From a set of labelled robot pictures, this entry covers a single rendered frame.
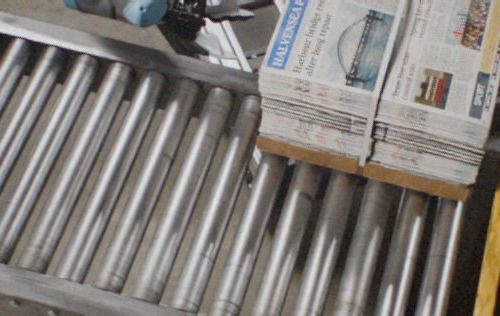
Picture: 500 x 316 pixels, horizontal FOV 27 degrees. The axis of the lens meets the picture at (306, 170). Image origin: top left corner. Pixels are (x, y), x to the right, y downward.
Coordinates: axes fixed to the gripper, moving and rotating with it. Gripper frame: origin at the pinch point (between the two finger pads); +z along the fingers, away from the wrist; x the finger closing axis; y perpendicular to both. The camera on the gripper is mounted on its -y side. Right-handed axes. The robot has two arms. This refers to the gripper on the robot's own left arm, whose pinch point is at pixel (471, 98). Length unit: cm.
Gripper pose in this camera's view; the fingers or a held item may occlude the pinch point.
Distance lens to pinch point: 196.4
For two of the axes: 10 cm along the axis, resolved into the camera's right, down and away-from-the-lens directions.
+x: -2.4, 8.0, -5.5
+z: -9.7, -2.4, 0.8
